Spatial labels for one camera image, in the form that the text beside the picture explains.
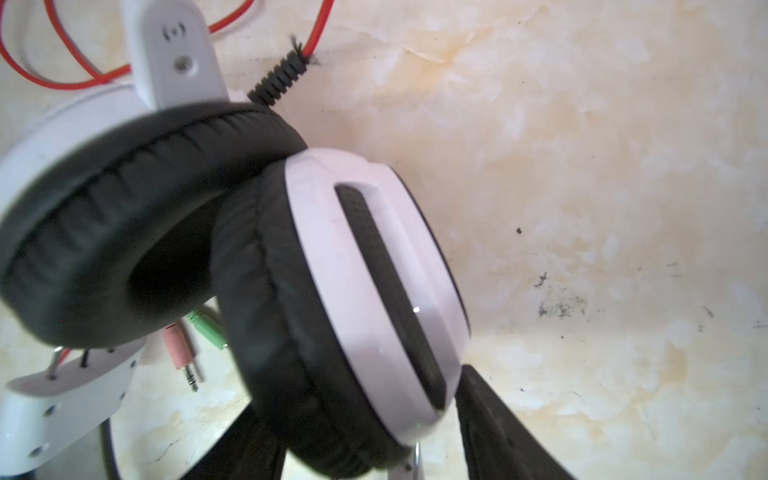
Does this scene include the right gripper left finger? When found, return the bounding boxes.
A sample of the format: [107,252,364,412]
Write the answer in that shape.
[182,406,286,480]

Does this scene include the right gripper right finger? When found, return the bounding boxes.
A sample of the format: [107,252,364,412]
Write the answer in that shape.
[455,365,573,480]

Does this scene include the white black headphones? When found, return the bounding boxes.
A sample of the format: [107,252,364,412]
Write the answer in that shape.
[1,1,471,478]

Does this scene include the orange red headphone cable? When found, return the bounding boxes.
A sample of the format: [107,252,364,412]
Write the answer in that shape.
[0,0,336,92]

